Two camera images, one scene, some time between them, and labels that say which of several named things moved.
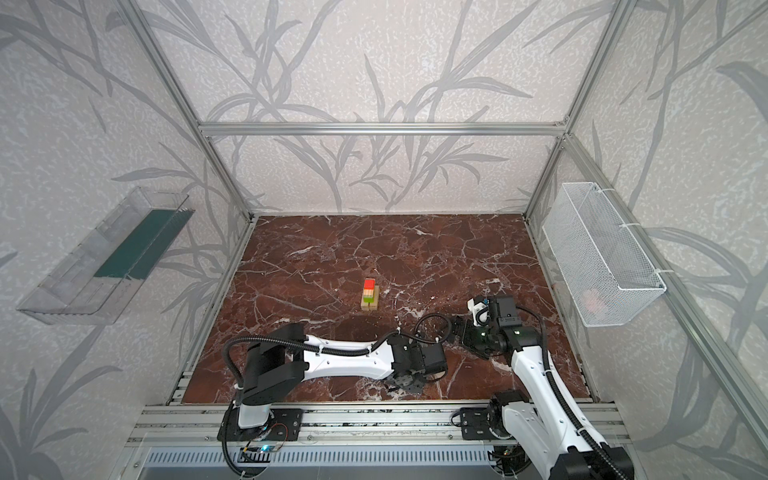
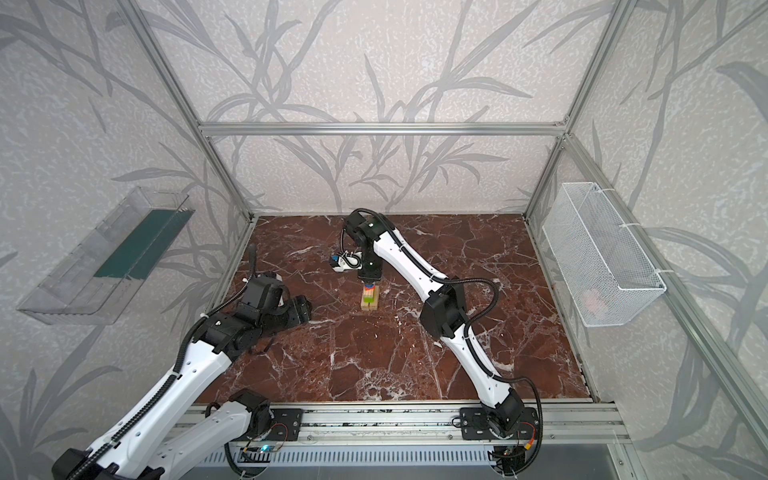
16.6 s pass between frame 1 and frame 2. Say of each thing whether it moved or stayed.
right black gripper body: moved
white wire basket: stayed
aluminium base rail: stayed
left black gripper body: moved
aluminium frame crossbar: stayed
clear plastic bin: stayed
